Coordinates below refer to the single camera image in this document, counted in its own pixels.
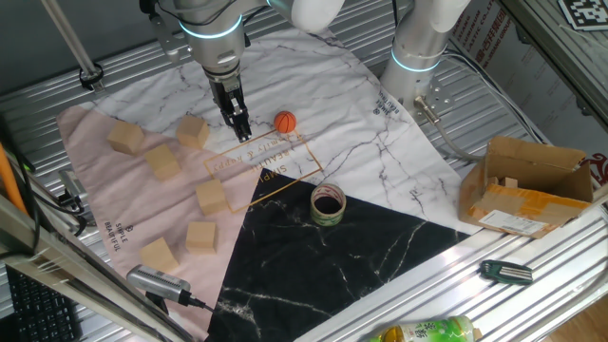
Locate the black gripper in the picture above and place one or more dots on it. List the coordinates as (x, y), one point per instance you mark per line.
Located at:
(228, 92)

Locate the wooden cube block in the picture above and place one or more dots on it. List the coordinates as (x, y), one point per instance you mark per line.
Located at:
(211, 196)
(158, 255)
(192, 132)
(125, 138)
(201, 237)
(162, 162)

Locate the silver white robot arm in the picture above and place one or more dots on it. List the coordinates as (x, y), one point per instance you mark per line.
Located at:
(214, 43)

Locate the small orange basketball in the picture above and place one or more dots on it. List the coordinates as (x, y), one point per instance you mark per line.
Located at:
(285, 122)

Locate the marble pink black cloth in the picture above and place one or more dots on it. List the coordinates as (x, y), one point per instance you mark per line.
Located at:
(332, 95)

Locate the roll of clear tape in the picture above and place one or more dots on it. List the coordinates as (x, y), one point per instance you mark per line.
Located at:
(317, 216)

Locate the black pole clamp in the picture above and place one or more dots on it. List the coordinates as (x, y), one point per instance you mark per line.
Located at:
(90, 76)

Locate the thin metal pole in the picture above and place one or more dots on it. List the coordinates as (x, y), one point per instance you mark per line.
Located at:
(69, 38)

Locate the orange pole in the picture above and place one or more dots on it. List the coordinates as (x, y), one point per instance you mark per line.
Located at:
(9, 180)

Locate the small wooden block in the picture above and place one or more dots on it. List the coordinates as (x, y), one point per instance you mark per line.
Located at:
(509, 182)
(492, 181)

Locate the black keyboard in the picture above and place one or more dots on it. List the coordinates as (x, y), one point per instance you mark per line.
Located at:
(40, 311)

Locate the green tea bottle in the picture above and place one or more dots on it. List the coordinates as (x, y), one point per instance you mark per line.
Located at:
(427, 331)

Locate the cardboard sheet with red print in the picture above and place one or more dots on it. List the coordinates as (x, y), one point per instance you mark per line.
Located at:
(522, 71)

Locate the green hex key set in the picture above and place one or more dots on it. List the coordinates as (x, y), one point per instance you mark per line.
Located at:
(503, 272)

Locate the open cardboard box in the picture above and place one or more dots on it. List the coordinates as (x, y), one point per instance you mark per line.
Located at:
(532, 204)

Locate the black white marker board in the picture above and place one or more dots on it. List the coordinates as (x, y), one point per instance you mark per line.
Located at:
(584, 13)

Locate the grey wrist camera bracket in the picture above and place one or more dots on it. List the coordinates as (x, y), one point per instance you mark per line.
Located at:
(164, 35)

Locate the silver depth camera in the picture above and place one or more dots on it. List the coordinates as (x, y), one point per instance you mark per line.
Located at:
(157, 281)

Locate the aluminium frame beam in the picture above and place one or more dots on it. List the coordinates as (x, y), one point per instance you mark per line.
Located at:
(71, 273)
(560, 62)

